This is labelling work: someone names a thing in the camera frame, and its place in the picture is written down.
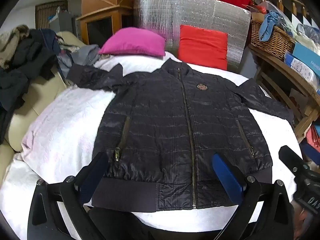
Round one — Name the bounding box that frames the grey metal box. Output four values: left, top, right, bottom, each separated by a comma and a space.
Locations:
49, 10, 76, 34

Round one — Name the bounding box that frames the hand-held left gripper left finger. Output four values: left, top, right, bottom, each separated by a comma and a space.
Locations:
27, 152, 110, 240

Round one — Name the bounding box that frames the wooden shelf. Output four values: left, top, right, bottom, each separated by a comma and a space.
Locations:
247, 44, 320, 137

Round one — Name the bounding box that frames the white patterned box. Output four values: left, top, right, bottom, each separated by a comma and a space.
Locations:
285, 52, 320, 90

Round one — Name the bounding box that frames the pile of dark clothes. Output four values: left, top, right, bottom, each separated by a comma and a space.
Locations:
0, 24, 62, 143

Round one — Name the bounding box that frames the silver insulation mat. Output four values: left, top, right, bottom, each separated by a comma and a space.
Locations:
133, 0, 252, 71

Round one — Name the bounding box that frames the pink pillow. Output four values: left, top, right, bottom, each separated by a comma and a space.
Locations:
98, 27, 166, 57

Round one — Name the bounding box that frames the red pillow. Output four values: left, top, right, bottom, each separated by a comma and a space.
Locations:
176, 25, 228, 70

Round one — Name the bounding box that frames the white textured blanket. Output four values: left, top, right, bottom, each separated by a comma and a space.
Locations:
0, 51, 304, 240

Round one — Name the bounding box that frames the light blue cloth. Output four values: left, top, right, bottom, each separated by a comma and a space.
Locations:
258, 11, 285, 41

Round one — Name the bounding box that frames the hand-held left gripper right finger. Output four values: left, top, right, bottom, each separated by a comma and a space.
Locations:
212, 153, 295, 240

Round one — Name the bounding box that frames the wicker basket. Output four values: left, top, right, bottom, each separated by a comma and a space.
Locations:
250, 19, 297, 60

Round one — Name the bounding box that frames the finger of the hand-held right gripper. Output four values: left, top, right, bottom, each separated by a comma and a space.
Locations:
278, 145, 309, 180

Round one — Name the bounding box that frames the grey cloth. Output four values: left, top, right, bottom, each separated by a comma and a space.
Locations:
57, 44, 100, 78

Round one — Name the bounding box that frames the brown window blind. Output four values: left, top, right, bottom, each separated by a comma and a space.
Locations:
35, 1, 68, 30

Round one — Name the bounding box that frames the clear plastic bag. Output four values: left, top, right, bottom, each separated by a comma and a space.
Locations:
296, 23, 320, 53

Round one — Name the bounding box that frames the black quilted jacket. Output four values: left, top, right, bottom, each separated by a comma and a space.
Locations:
65, 60, 295, 210

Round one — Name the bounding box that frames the blue cardboard box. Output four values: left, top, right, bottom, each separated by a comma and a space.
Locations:
292, 42, 320, 73

